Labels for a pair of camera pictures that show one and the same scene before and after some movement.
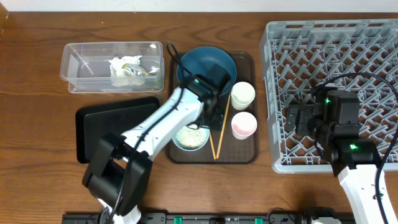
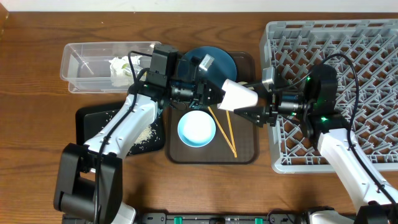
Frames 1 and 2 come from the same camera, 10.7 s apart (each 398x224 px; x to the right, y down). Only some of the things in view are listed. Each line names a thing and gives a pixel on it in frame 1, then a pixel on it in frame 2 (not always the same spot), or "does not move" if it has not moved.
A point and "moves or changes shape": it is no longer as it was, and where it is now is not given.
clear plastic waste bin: (86, 66) does not move
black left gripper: (218, 122) to (204, 89)
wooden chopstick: (212, 145) to (222, 130)
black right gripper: (300, 119) to (271, 108)
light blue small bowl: (175, 140) to (196, 129)
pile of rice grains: (191, 138) moves or changes shape
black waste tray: (93, 122) does not move
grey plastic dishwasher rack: (357, 55) does not move
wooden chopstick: (220, 141) to (236, 156)
